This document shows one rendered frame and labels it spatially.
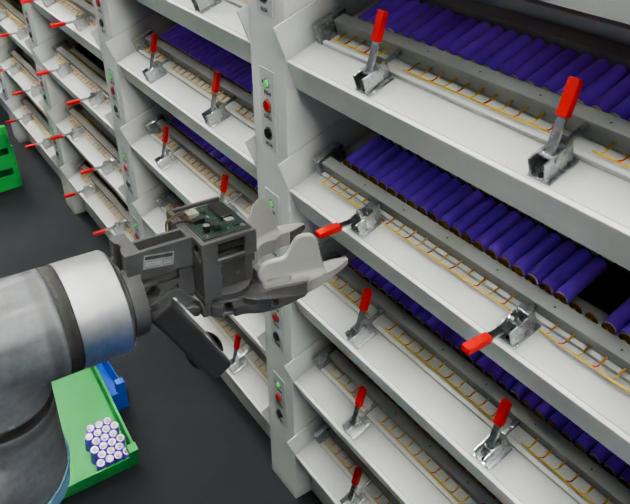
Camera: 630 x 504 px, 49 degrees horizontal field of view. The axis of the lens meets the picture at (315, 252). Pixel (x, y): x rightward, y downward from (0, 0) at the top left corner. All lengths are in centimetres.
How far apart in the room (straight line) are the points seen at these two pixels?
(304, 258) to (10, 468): 30
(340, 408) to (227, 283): 64
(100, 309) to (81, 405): 114
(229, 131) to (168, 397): 77
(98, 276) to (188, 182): 94
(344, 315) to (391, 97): 40
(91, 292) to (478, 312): 44
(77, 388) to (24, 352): 116
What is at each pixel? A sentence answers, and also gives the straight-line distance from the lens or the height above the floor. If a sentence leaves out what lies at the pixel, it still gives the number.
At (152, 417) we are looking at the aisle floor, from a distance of 173.
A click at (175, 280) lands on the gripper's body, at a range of 61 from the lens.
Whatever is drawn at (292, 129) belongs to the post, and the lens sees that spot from 101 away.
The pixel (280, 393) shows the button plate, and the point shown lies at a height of 27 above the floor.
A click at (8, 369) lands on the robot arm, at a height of 88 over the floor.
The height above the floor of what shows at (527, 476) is 54.
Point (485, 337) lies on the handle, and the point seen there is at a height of 76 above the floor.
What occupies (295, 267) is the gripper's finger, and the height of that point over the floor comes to 87.
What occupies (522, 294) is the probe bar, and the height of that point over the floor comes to 77.
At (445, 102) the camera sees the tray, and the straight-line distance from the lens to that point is 80.
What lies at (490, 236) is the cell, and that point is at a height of 78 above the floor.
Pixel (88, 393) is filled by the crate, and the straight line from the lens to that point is 171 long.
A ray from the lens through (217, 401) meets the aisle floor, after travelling 174.
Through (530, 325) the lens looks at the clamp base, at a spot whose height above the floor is 75.
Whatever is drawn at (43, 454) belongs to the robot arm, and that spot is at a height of 78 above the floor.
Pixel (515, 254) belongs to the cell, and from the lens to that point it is 84.
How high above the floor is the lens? 123
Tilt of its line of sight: 34 degrees down
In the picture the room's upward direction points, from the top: straight up
